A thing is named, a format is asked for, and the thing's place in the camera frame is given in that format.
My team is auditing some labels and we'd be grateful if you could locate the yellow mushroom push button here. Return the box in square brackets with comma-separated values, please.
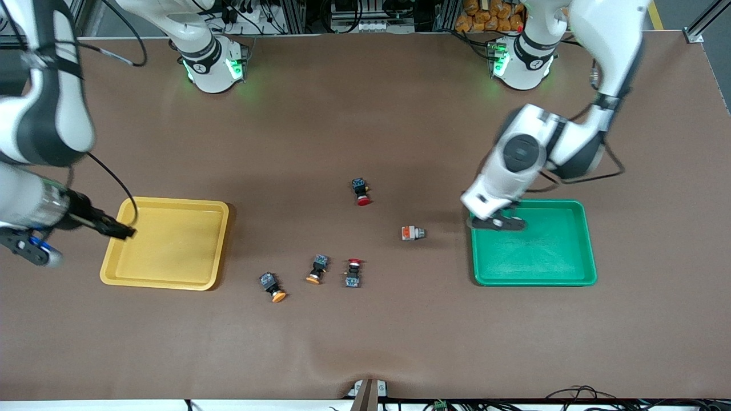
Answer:
[259, 272, 287, 303]
[306, 255, 330, 285]

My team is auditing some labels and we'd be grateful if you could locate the yellow plastic tray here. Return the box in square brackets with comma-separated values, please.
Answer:
[100, 197, 230, 291]

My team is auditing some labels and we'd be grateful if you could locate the green plastic tray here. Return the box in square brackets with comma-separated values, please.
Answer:
[469, 199, 598, 287]

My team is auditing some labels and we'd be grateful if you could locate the brown table mat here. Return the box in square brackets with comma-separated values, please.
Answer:
[0, 31, 731, 401]

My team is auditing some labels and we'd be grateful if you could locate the pile of orange parts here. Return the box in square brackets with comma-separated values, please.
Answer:
[455, 0, 525, 33]

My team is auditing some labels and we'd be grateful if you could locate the white power strip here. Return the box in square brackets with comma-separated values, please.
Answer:
[331, 19, 416, 33]

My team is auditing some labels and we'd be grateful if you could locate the aluminium equipment rack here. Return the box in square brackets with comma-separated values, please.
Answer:
[251, 0, 457, 35]

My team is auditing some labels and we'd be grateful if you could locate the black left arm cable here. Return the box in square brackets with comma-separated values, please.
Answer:
[517, 57, 626, 195]

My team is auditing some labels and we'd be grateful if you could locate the black cable bundle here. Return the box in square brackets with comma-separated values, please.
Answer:
[545, 385, 731, 411]

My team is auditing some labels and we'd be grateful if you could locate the metal clamp bracket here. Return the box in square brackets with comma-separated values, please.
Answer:
[350, 378, 389, 411]

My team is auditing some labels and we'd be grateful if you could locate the aluminium frame post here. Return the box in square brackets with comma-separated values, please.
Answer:
[682, 0, 731, 44]

